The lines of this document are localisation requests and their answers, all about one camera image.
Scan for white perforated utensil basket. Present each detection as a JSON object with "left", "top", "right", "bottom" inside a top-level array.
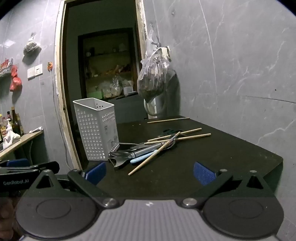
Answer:
[{"left": 73, "top": 98, "right": 119, "bottom": 161}]

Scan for purple-banded wooden chopstick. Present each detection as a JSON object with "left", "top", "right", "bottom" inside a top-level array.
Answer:
[{"left": 128, "top": 132, "right": 181, "bottom": 176}]

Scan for wooden counter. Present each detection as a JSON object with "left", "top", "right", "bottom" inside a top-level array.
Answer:
[{"left": 0, "top": 130, "right": 44, "bottom": 160}]

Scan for metal weight with loop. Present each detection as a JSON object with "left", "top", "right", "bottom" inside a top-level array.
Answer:
[{"left": 109, "top": 148, "right": 132, "bottom": 159}]

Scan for grey hanging bag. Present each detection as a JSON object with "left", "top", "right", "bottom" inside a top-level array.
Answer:
[{"left": 23, "top": 34, "right": 42, "bottom": 56}]

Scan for wall faucet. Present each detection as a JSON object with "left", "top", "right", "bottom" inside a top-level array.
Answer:
[{"left": 151, "top": 42, "right": 170, "bottom": 61}]

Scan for clear hanging plastic bag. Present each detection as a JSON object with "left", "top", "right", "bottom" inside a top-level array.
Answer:
[{"left": 137, "top": 24, "right": 177, "bottom": 103}]

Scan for dark glass bottle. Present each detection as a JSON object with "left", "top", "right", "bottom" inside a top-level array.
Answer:
[{"left": 11, "top": 107, "right": 21, "bottom": 136}]

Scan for dark peeler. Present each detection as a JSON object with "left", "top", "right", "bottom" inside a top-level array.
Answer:
[{"left": 108, "top": 156, "right": 131, "bottom": 171}]

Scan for red hanging bags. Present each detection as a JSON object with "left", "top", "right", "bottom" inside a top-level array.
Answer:
[{"left": 9, "top": 65, "right": 23, "bottom": 92}]

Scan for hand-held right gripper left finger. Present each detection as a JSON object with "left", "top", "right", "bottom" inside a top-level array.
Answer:
[{"left": 22, "top": 161, "right": 119, "bottom": 208}]

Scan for white wall switch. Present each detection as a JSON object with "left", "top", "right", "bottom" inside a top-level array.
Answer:
[{"left": 27, "top": 63, "right": 43, "bottom": 78}]

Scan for wooden shelf unit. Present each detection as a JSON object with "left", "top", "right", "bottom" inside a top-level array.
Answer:
[{"left": 78, "top": 28, "right": 139, "bottom": 100}]

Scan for grey cabinet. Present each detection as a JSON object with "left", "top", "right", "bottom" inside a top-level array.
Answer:
[{"left": 115, "top": 95, "right": 149, "bottom": 124}]

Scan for white pipe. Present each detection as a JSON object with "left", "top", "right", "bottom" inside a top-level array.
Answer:
[{"left": 153, "top": 95, "right": 163, "bottom": 116}]

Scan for metal spoon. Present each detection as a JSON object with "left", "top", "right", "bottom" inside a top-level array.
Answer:
[{"left": 139, "top": 138, "right": 176, "bottom": 151}]

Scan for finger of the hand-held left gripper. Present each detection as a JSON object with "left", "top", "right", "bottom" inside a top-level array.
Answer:
[
  {"left": 0, "top": 161, "right": 59, "bottom": 175},
  {"left": 0, "top": 159, "right": 31, "bottom": 168}
]

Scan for white spray bottle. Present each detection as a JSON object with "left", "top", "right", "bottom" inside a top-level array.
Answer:
[{"left": 2, "top": 118, "right": 21, "bottom": 149}]

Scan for plain wooden chopstick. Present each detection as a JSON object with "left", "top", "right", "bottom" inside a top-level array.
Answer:
[
  {"left": 147, "top": 128, "right": 202, "bottom": 142},
  {"left": 150, "top": 133, "right": 211, "bottom": 144},
  {"left": 147, "top": 117, "right": 190, "bottom": 123}
]

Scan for silver knife handle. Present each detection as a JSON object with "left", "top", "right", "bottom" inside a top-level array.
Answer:
[{"left": 111, "top": 142, "right": 162, "bottom": 159}]

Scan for light blue handled utensil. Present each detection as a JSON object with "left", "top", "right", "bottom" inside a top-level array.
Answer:
[{"left": 130, "top": 149, "right": 161, "bottom": 165}]

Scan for white hose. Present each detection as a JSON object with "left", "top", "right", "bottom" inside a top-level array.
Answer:
[{"left": 144, "top": 97, "right": 167, "bottom": 116}]

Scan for dark green scissors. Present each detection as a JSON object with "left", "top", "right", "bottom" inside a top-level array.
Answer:
[{"left": 157, "top": 128, "right": 184, "bottom": 138}]

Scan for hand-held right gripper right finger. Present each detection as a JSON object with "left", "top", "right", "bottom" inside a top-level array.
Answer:
[{"left": 181, "top": 161, "right": 275, "bottom": 208}]

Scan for thin wall cable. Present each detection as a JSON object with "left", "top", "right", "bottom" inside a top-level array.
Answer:
[{"left": 49, "top": 69, "right": 70, "bottom": 163}]

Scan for wooden door frame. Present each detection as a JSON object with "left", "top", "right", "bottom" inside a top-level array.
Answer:
[{"left": 54, "top": 0, "right": 148, "bottom": 171}]

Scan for white plastic bag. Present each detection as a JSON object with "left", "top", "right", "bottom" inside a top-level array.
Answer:
[{"left": 110, "top": 77, "right": 123, "bottom": 96}]

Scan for wall rack with red packets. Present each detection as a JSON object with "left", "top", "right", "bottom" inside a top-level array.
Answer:
[{"left": 0, "top": 58, "right": 13, "bottom": 77}]

